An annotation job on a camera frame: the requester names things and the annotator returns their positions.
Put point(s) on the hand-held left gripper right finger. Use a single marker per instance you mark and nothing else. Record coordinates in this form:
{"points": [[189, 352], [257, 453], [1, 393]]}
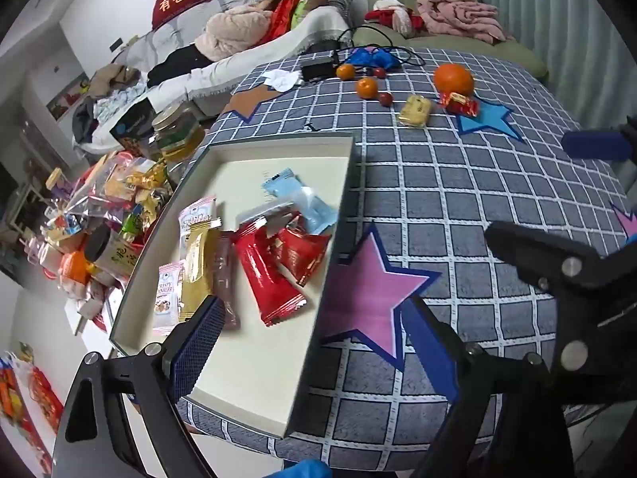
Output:
{"points": [[430, 353]]}

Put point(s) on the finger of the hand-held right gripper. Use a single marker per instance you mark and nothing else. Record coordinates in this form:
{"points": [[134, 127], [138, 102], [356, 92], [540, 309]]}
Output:
{"points": [[592, 144], [582, 298]]}

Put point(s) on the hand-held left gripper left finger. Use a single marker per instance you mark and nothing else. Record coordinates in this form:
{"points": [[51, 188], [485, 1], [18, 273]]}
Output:
{"points": [[199, 343]]}

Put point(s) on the pink white cookie packet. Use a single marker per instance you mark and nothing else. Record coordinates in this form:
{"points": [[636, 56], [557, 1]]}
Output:
{"points": [[166, 303], [196, 211]]}

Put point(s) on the shallow white cardboard tray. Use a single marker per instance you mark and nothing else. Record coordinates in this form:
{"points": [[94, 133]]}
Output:
{"points": [[249, 358]]}

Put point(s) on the gold snack packet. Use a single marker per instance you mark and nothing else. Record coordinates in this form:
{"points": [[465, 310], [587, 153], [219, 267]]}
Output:
{"points": [[196, 279]]}

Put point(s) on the mauve long snack packet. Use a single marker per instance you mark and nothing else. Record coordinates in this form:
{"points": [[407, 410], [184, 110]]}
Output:
{"points": [[226, 279]]}

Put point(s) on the long red snack packet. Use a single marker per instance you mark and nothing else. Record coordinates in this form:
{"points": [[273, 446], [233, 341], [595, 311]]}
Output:
{"points": [[266, 284]]}

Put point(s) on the square red snack packet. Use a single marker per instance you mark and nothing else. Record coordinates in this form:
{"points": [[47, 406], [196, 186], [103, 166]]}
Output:
{"points": [[301, 256]]}

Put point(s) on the small red candy packet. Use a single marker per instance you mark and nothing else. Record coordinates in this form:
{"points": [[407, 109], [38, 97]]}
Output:
{"points": [[460, 104]]}

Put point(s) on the clear plastic snack packet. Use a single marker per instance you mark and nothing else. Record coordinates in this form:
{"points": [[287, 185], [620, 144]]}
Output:
{"points": [[263, 211]]}

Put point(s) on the light blue snack packet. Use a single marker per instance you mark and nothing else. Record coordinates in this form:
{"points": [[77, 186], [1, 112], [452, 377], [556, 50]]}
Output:
{"points": [[311, 209]]}

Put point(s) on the clear zip bag of snacks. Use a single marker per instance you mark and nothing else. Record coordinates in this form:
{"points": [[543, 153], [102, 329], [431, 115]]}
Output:
{"points": [[99, 194]]}

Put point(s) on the person's left hand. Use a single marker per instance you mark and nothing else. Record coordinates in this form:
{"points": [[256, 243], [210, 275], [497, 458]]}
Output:
{"points": [[306, 469]]}

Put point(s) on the grey checked tablecloth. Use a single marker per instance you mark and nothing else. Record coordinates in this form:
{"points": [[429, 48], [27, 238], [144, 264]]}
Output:
{"points": [[497, 184]]}

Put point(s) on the black lidded snack jar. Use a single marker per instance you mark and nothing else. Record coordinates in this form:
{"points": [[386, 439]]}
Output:
{"points": [[112, 256]]}

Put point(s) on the pale green curtain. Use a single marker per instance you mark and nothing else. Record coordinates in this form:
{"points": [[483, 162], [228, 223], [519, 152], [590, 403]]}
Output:
{"points": [[557, 20]]}

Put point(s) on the green snack packet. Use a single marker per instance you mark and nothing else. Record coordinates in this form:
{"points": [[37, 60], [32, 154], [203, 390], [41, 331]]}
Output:
{"points": [[134, 221]]}

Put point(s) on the orange snack packet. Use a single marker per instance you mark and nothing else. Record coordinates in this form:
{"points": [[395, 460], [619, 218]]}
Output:
{"points": [[74, 266]]}

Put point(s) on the large orange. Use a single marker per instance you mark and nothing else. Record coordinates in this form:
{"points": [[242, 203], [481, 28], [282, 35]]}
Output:
{"points": [[453, 78]]}

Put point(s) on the red packages on floor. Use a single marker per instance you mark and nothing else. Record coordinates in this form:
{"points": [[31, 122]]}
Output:
{"points": [[45, 393]]}

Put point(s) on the yellow biscuit packet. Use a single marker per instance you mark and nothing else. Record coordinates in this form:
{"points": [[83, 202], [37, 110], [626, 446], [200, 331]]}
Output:
{"points": [[415, 109]]}

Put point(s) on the pink blanket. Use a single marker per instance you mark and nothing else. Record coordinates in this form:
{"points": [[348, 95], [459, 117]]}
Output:
{"points": [[458, 15]]}

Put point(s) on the glass jar with gold lid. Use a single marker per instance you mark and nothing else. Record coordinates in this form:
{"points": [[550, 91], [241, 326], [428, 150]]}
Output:
{"points": [[176, 134]]}

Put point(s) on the cherry tomato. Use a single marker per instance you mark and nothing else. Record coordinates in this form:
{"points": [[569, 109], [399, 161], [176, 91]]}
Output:
{"points": [[380, 72], [385, 98]]}

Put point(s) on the dark blue printed box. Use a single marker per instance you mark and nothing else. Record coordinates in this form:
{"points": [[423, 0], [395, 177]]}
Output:
{"points": [[132, 124]]}

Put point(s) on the small tangerine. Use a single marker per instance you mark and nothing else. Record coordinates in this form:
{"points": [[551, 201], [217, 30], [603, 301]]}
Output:
{"points": [[368, 87], [345, 70]]}

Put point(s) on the red white plush toy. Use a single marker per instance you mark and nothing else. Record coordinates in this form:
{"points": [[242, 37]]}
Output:
{"points": [[395, 17]]}

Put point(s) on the blue crumpled bag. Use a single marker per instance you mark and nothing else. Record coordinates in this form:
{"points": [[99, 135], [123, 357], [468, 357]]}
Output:
{"points": [[371, 57]]}

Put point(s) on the crumpled white tissue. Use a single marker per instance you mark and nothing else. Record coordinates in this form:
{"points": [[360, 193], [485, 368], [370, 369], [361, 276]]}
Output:
{"points": [[281, 79]]}

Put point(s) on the pile of mixed clothes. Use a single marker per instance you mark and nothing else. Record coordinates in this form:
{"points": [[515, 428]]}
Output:
{"points": [[109, 79]]}

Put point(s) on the black garment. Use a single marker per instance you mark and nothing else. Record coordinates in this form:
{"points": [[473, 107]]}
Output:
{"points": [[176, 62]]}

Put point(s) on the black power adapter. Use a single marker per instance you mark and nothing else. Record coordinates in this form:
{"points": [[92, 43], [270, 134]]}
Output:
{"points": [[318, 68]]}

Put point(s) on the cream fringed sofa throw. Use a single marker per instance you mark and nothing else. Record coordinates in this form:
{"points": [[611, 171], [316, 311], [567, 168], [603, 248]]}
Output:
{"points": [[259, 55]]}

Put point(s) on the grey sofa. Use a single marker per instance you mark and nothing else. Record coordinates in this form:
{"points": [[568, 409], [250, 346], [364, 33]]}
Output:
{"points": [[144, 45]]}

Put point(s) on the beige fluffy garment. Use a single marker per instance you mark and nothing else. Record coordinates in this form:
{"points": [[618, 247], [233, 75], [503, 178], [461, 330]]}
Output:
{"points": [[231, 30]]}

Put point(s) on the red garment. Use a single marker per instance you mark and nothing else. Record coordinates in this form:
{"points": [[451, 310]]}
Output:
{"points": [[281, 20]]}

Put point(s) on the wall poster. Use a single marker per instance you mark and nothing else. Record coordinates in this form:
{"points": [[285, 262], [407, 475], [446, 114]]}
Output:
{"points": [[67, 97]]}

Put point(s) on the black wall socket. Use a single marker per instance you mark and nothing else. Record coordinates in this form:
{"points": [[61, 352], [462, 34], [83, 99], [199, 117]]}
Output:
{"points": [[115, 45]]}

